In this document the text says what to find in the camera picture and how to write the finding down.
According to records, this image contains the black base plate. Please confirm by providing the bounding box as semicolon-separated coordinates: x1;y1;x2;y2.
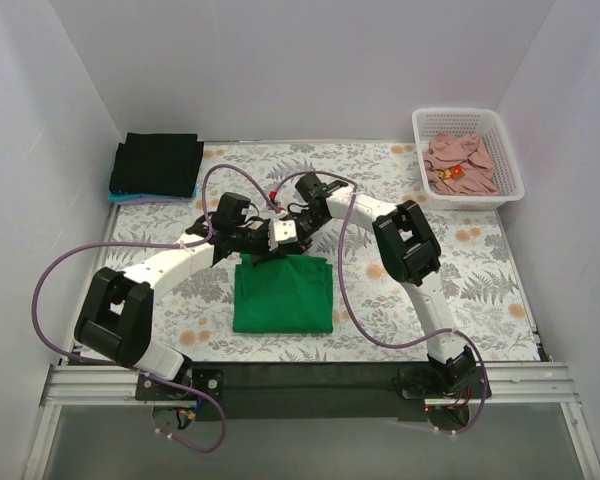
134;367;494;421

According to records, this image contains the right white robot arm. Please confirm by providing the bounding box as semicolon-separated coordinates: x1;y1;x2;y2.
285;171;483;398

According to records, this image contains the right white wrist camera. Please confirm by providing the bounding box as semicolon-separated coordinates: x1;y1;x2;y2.
267;190;286;213

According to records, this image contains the purple cable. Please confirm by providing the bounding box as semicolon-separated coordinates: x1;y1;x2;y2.
31;163;281;454
274;171;491;436

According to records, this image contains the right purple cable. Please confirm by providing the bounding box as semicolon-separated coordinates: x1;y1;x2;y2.
274;171;491;436

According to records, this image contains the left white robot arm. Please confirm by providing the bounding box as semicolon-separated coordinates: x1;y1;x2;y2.
74;193;296;400

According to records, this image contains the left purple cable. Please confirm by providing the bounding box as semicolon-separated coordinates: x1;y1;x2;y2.
31;163;281;454

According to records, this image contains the white plastic basket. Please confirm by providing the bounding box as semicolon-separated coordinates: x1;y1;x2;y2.
412;107;525;210

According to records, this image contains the aluminium frame rail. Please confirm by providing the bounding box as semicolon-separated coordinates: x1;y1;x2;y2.
19;209;600;480

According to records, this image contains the green t shirt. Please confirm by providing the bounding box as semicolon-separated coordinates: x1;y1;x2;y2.
233;254;334;335

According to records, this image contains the floral table mat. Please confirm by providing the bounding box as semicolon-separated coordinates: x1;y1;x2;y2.
105;143;540;362

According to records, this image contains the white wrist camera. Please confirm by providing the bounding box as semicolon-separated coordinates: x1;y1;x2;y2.
268;217;301;254
267;190;286;213

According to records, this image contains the pink t shirt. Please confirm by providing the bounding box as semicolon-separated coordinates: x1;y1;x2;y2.
423;133;500;196

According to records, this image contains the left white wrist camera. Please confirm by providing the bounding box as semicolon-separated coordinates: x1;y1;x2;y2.
268;217;301;254

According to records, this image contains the folded black t shirt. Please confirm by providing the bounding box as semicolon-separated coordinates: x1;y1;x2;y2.
109;133;204;198

